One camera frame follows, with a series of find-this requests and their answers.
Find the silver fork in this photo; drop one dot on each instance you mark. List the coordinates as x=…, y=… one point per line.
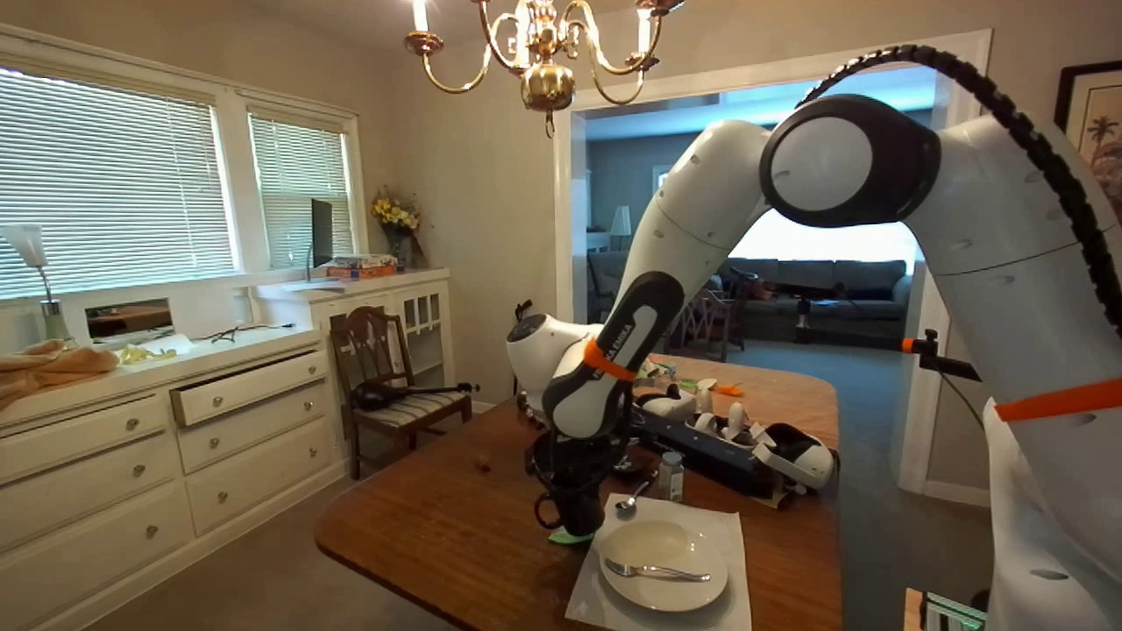
x=654, y=572

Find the black framed picture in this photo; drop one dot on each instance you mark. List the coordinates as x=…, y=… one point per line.
x=1099, y=117

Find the white flower in glass vase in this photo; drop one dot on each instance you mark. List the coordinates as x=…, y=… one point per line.
x=37, y=267

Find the black violin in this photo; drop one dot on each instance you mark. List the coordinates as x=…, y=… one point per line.
x=405, y=394

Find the narrow white window blind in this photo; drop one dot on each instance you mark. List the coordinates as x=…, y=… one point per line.
x=299, y=175

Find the white placemat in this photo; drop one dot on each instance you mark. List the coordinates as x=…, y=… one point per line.
x=724, y=582

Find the white round plate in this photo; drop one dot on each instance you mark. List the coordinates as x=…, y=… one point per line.
x=664, y=572

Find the white dresser with drawers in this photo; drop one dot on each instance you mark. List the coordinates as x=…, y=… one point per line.
x=118, y=491

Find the brown paper bag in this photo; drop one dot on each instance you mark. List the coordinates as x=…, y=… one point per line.
x=55, y=368

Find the wide white window blind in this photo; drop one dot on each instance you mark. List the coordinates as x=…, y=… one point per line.
x=118, y=175

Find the white glass-door cabinet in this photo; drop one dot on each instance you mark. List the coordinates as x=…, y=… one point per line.
x=422, y=317

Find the glass shaker with metal lid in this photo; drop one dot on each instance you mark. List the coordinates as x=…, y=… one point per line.
x=670, y=478

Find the dark wooden chair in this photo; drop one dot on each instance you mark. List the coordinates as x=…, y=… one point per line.
x=386, y=353

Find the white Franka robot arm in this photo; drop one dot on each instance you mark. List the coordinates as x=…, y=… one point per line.
x=995, y=256

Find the brass chandelier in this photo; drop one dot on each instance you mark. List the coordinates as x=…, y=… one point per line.
x=546, y=53

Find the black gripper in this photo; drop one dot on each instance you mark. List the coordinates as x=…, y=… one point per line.
x=580, y=459

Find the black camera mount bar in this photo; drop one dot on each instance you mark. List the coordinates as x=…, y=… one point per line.
x=948, y=366

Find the dark grey sofa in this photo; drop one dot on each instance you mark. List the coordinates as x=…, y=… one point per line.
x=828, y=293

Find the white table lamp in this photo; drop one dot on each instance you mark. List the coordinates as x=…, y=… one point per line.
x=623, y=225

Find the silver spoon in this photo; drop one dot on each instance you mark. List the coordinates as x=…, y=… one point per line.
x=626, y=507

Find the small dark wooden block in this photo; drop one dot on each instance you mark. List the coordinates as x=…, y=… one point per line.
x=484, y=464

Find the yellow flowers in dark vase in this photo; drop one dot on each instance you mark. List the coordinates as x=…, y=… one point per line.
x=399, y=222

